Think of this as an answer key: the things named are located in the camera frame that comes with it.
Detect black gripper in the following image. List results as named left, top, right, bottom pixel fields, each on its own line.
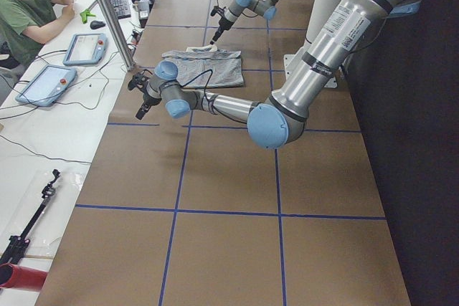
left=136, top=92, right=160, bottom=120
left=210, top=18, right=232, bottom=44

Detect striped polo shirt white collar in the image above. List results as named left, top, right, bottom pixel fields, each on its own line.
left=161, top=45, right=245, bottom=88

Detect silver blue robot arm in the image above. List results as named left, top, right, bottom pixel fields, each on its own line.
left=128, top=0, right=420, bottom=149
left=210, top=0, right=279, bottom=44

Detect far blue teach pendant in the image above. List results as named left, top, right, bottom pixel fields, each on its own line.
left=62, top=33, right=108, bottom=66

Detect blue teach pendant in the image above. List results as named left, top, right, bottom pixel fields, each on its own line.
left=15, top=64, right=77, bottom=107
left=62, top=33, right=108, bottom=66

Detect black computer mouse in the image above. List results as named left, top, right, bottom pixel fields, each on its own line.
left=90, top=20, right=105, bottom=30

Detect near blue teach pendant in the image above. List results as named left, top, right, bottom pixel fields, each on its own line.
left=15, top=64, right=77, bottom=107

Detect black keyboard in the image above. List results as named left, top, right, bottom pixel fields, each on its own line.
left=110, top=0, right=131, bottom=19

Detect green plastic tool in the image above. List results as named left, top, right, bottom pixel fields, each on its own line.
left=80, top=9, right=96, bottom=24

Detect person in green shirt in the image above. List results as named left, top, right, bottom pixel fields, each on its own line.
left=1, top=0, right=75, bottom=67

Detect black tripod stick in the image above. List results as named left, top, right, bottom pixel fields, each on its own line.
left=1, top=169, right=61, bottom=264

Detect red cylinder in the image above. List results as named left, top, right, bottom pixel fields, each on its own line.
left=1, top=263, right=47, bottom=292

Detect aluminium frame profile post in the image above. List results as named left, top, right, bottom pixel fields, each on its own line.
left=97, top=0, right=135, bottom=71

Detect white camera stand post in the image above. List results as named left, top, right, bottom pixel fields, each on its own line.
left=283, top=0, right=341, bottom=86

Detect black desk cable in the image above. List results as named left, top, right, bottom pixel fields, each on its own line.
left=0, top=133, right=93, bottom=166

